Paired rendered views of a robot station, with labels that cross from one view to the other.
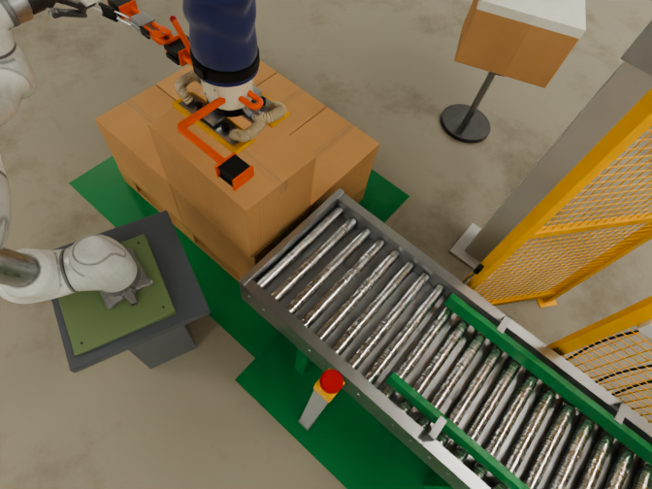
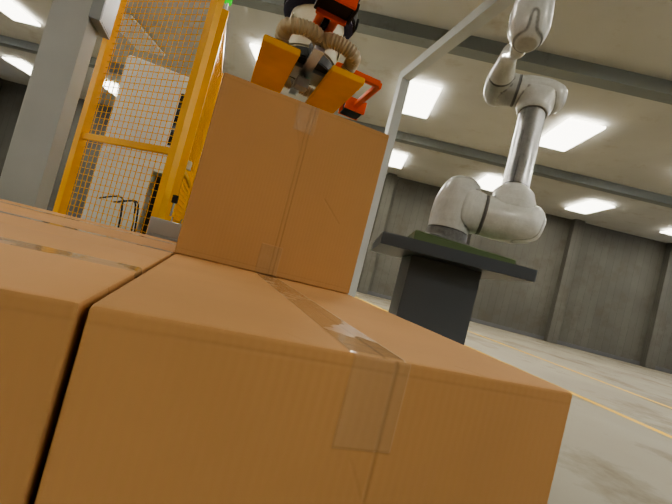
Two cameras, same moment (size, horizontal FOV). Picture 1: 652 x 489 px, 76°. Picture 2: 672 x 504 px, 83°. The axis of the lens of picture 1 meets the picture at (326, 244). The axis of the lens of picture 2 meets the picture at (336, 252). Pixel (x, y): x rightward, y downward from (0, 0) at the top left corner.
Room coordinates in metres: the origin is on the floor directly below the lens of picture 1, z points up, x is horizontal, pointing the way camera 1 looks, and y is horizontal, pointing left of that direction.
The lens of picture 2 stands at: (1.85, 1.41, 0.60)
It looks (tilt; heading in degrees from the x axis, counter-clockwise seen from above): 2 degrees up; 222
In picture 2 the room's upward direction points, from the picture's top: 15 degrees clockwise
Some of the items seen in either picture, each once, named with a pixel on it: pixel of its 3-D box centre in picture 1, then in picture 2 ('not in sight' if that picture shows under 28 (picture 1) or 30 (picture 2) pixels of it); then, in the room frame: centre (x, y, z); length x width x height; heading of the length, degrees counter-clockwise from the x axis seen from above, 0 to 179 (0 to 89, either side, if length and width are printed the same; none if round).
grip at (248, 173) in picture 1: (234, 171); (352, 108); (0.79, 0.33, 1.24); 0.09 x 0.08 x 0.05; 151
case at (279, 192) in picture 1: (236, 170); (273, 201); (1.16, 0.48, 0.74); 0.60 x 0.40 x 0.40; 59
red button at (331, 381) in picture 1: (331, 381); not in sight; (0.27, -0.11, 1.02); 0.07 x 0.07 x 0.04
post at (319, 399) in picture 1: (315, 407); not in sight; (0.27, -0.11, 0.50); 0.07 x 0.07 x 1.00; 61
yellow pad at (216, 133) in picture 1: (211, 118); (331, 91); (1.08, 0.52, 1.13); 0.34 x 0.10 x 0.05; 61
